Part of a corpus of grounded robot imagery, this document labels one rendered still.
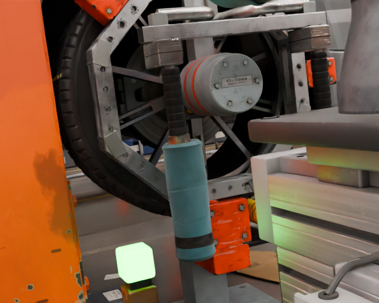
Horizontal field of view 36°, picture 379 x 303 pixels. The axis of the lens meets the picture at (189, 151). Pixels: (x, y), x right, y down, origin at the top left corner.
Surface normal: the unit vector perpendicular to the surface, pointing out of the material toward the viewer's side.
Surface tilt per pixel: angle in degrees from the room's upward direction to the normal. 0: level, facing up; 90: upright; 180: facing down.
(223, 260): 90
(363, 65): 73
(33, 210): 90
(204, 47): 90
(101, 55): 90
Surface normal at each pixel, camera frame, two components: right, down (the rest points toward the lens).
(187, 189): 0.04, 0.10
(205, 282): 0.37, 0.05
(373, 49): -0.80, -0.14
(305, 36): -0.92, 0.15
